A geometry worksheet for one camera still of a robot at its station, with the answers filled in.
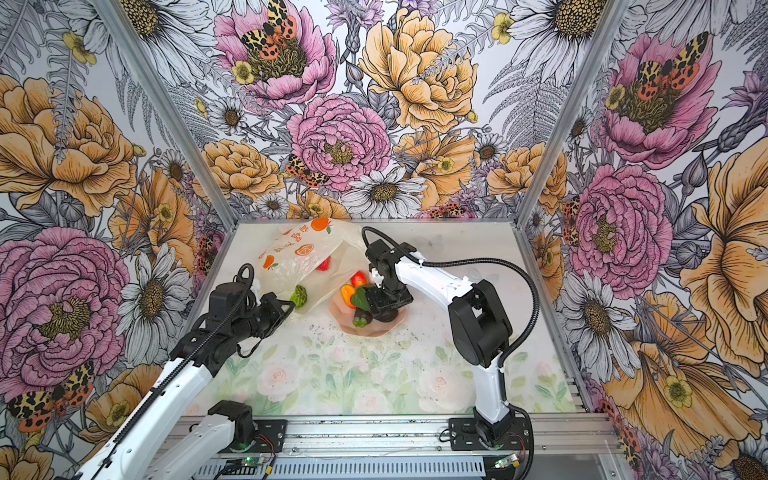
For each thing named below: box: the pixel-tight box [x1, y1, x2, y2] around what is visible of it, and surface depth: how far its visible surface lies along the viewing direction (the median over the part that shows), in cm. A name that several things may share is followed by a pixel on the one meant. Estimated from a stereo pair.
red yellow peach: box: [350, 270, 367, 288], surface depth 98 cm
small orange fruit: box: [341, 284, 357, 309], surface depth 96 cm
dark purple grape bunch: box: [352, 286, 373, 320], surface depth 93 cm
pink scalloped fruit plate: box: [330, 286, 407, 337], surface depth 93 cm
